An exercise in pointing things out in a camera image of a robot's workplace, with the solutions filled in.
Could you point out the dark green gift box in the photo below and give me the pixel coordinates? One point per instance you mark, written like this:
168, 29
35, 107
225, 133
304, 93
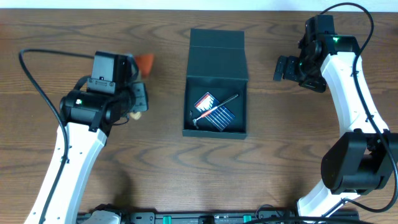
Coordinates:
215, 103

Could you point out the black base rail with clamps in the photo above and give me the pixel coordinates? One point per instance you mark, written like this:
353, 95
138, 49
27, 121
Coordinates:
106, 213

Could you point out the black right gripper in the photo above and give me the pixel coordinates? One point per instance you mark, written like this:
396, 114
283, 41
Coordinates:
290, 73

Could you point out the orange scraper with wooden handle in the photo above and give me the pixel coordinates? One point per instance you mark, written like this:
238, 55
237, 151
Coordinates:
145, 63

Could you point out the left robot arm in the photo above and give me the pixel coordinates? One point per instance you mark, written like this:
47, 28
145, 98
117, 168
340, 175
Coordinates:
86, 115

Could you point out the clear precision screwdriver set case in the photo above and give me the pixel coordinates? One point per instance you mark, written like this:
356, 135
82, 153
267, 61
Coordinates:
217, 115

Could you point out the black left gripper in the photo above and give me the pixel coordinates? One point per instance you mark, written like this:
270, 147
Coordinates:
140, 96

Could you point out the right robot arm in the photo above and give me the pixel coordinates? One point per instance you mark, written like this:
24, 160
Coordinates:
358, 162

